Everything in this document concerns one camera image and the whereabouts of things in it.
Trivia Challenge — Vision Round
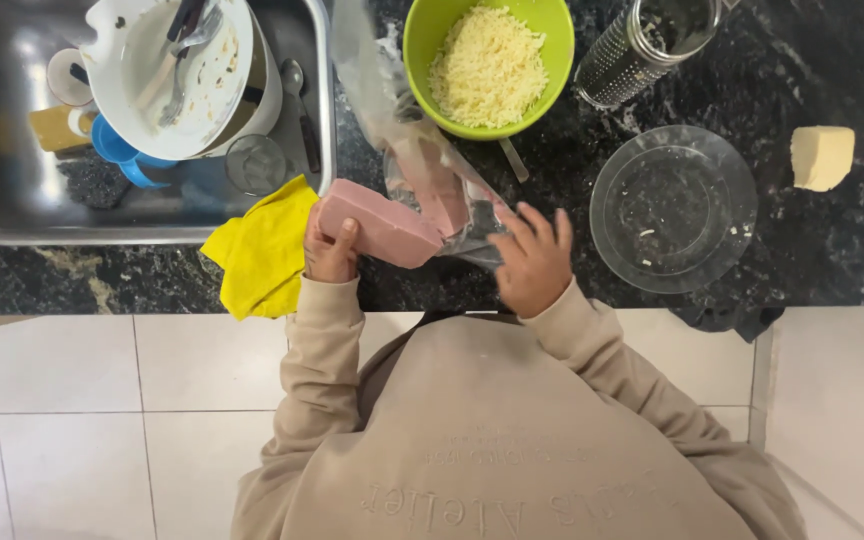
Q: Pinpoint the person's left hand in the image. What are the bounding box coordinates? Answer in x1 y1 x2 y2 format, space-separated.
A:
303 201 363 285

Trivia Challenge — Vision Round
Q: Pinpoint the person's right hand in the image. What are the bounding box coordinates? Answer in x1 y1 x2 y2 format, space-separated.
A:
486 201 575 320

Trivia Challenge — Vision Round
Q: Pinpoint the pink ham block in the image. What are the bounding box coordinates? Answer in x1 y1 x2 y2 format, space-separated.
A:
315 178 446 270

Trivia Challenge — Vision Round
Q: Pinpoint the clear plastic bag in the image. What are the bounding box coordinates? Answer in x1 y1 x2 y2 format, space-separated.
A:
330 0 513 272

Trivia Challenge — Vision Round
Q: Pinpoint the yellow cloth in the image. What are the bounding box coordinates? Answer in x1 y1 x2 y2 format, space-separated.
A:
199 174 321 322

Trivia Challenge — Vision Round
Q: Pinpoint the clear drinking glass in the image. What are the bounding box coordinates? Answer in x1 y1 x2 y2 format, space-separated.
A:
224 134 289 198

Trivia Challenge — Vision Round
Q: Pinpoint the pink ham piece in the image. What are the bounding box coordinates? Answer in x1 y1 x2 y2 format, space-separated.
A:
394 141 472 238

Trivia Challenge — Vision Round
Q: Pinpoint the clear glass plate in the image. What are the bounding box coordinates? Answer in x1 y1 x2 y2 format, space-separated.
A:
589 124 760 296

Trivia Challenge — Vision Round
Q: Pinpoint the beige sweatshirt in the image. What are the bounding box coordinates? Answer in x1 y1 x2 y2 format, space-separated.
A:
230 273 809 540

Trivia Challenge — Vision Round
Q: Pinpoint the white pot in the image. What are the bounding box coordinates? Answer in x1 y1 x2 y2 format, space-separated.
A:
198 9 285 159

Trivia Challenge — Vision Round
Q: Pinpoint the metal spoon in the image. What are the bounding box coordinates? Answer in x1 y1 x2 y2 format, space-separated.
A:
281 58 323 175

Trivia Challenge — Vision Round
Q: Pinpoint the white dirty plate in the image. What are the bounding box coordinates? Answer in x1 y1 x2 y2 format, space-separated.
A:
78 0 255 162

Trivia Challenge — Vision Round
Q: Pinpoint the grated white cheese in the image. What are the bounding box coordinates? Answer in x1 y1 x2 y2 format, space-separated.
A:
428 5 552 131

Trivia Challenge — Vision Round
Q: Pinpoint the metal fork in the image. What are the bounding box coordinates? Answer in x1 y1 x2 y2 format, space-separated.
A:
157 3 225 129

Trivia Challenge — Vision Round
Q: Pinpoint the metal cylinder grater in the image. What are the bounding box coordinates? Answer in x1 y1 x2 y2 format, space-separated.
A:
573 0 741 112

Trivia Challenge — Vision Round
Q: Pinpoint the green bowl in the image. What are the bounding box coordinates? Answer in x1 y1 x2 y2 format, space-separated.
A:
402 0 576 143

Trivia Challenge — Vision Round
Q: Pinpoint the blue plastic cup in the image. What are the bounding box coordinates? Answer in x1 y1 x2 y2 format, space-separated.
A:
90 114 179 191

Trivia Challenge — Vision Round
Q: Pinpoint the dark scouring pad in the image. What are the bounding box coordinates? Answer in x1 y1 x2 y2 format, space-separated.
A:
57 148 134 212

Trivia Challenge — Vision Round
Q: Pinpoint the yellow sponge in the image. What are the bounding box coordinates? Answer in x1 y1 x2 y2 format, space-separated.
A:
27 103 96 156

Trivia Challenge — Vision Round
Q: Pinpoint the pale cheese block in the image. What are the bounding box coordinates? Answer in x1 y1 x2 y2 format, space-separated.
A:
789 125 858 194

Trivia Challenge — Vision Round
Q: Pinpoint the small white cup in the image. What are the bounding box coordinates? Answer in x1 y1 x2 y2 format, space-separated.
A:
45 48 96 108

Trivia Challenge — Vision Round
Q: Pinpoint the metal utensil handle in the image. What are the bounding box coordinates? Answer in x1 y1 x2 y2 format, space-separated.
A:
497 137 531 186

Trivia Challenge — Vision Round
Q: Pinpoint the black handled knife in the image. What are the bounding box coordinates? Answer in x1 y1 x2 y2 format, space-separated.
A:
135 0 207 111

